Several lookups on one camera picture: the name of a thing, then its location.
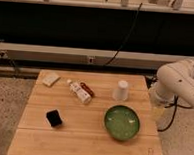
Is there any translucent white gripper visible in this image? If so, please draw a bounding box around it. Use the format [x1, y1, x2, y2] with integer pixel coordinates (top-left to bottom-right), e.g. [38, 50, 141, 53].
[151, 99, 165, 121]

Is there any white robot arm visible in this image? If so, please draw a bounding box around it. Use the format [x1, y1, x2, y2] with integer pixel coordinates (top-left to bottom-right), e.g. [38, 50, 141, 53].
[149, 59, 194, 120]

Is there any black eraser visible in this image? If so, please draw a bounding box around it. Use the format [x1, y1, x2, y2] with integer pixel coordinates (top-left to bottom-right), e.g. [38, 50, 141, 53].
[47, 110, 62, 127]

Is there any green bowl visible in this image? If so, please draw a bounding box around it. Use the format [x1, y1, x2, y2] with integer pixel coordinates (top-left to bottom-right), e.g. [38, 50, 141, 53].
[104, 105, 140, 141]

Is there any brown red marker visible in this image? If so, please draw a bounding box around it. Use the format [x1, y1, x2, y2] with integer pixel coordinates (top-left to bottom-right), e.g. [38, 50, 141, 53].
[80, 82, 94, 98]

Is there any beige sponge block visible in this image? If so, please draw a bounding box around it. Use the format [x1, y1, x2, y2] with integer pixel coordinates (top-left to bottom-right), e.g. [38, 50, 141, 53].
[42, 73, 60, 87]

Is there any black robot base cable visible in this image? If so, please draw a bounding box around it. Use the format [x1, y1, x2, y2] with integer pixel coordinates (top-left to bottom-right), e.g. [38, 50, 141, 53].
[157, 93, 194, 135]

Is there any black hanging cable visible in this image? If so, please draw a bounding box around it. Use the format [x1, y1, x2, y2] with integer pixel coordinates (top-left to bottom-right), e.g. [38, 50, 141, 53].
[103, 0, 144, 69]

